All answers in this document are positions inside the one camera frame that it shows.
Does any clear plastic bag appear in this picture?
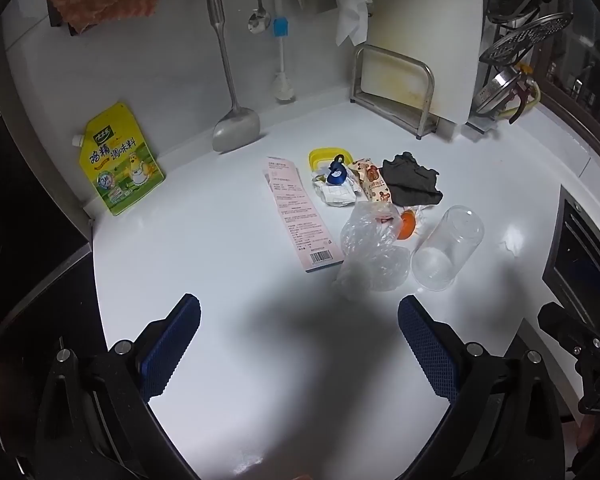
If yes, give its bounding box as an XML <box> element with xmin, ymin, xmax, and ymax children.
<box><xmin>335</xmin><ymin>202</ymin><xmax>412</xmax><ymax>293</ymax></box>

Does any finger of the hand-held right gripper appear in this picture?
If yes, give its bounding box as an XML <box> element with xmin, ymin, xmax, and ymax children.
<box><xmin>537</xmin><ymin>301</ymin><xmax>600</xmax><ymax>362</ymax></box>

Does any white brush with blue grip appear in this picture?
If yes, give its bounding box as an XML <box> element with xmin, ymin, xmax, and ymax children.
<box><xmin>270</xmin><ymin>0</ymin><xmax>297</xmax><ymax>103</ymax></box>

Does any white cutting board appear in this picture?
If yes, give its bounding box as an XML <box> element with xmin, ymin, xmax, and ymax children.
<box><xmin>360</xmin><ymin>0</ymin><xmax>483</xmax><ymax>128</ymax></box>

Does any pink paper box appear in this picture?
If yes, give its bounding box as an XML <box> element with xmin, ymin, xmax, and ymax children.
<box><xmin>265</xmin><ymin>156</ymin><xmax>345</xmax><ymax>273</ymax></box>

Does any metal spatula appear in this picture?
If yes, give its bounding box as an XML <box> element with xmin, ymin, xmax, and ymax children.
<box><xmin>202</xmin><ymin>0</ymin><xmax>262</xmax><ymax>154</ymax></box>

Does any clear plastic cup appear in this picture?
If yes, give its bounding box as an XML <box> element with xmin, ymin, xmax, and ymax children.
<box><xmin>411</xmin><ymin>205</ymin><xmax>484</xmax><ymax>293</ymax></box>

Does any orange peel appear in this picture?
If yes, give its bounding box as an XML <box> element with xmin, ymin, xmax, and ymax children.
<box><xmin>399</xmin><ymin>210</ymin><xmax>421</xmax><ymax>241</ymax></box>

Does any person's right hand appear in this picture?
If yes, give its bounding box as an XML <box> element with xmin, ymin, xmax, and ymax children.
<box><xmin>576</xmin><ymin>410</ymin><xmax>600</xmax><ymax>453</ymax></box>

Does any dark window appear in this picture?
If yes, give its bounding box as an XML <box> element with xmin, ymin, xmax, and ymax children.
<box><xmin>530</xmin><ymin>0</ymin><xmax>600</xmax><ymax>161</ymax></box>

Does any yellow oval lid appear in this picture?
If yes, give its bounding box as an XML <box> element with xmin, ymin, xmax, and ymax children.
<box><xmin>308</xmin><ymin>148</ymin><xmax>357</xmax><ymax>181</ymax></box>

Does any perforated metal steamer plate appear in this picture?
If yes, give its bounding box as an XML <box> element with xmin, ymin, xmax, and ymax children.
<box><xmin>480</xmin><ymin>12</ymin><xmax>573</xmax><ymax>63</ymax></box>

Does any blue strap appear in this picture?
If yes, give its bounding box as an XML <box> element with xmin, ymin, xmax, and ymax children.
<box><xmin>326</xmin><ymin>154</ymin><xmax>350</xmax><ymax>187</ymax></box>

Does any black gas stove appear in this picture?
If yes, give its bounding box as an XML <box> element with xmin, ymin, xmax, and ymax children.
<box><xmin>0</xmin><ymin>115</ymin><xmax>93</xmax><ymax>341</ymax></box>

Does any metal colander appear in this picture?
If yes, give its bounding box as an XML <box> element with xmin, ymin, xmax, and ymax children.
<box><xmin>472</xmin><ymin>67</ymin><xmax>531</xmax><ymax>116</ymax></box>

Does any yellow curved tube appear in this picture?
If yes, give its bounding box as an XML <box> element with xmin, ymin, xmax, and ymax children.
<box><xmin>500</xmin><ymin>62</ymin><xmax>542</xmax><ymax>123</ymax></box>

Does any dark grey cloth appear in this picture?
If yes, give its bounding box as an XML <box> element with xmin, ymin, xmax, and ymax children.
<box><xmin>381</xmin><ymin>151</ymin><xmax>443</xmax><ymax>207</ymax></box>

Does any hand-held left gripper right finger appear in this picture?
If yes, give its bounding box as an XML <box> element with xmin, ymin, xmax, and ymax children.
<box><xmin>397</xmin><ymin>294</ymin><xmax>566</xmax><ymax>480</ymax></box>

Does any metal cutting board rack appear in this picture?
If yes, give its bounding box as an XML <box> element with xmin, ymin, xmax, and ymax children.
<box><xmin>350</xmin><ymin>44</ymin><xmax>440</xmax><ymax>140</ymax></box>

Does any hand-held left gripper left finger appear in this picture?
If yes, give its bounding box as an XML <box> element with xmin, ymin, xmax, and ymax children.
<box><xmin>34</xmin><ymin>292</ymin><xmax>203</xmax><ymax>480</ymax></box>

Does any white tissue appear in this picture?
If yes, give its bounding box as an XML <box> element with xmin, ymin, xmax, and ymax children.
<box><xmin>310</xmin><ymin>170</ymin><xmax>363</xmax><ymax>208</ymax></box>

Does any printed snack wrapper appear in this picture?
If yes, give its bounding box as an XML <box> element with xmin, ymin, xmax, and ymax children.
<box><xmin>349</xmin><ymin>158</ymin><xmax>396</xmax><ymax>206</ymax></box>

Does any white hanging cloth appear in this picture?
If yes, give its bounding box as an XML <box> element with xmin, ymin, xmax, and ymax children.
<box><xmin>329</xmin><ymin>0</ymin><xmax>373</xmax><ymax>47</ymax></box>

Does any yellow seasoning pouch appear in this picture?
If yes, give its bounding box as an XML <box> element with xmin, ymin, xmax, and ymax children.
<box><xmin>72</xmin><ymin>101</ymin><xmax>166</xmax><ymax>217</ymax></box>

